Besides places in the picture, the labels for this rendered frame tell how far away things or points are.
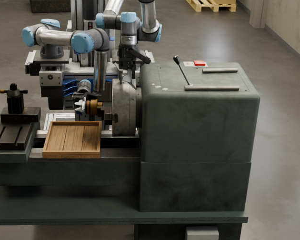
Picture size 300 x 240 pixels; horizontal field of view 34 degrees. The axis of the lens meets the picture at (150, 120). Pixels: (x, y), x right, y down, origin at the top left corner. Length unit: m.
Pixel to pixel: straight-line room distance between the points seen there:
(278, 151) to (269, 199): 0.80
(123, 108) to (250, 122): 0.66
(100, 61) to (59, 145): 0.57
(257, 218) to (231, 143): 1.24
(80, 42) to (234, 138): 0.98
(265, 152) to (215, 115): 2.13
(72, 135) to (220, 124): 0.85
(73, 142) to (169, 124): 0.58
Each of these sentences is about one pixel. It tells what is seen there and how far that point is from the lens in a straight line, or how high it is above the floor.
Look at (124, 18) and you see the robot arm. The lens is 2.37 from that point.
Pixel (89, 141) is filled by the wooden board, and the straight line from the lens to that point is 2.75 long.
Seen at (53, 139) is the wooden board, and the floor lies 0.88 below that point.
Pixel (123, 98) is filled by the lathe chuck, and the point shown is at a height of 1.19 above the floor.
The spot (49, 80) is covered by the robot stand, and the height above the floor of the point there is 1.06.
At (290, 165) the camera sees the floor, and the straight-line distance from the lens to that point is 4.46.
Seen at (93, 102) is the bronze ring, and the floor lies 1.12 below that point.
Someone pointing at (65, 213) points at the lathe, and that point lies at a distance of 2.79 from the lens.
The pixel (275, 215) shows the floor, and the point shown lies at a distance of 3.82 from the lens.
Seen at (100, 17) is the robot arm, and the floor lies 1.58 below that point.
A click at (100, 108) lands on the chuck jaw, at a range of 2.63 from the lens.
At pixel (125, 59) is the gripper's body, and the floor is 1.42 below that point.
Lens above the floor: 2.23
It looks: 27 degrees down
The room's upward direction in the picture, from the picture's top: 2 degrees clockwise
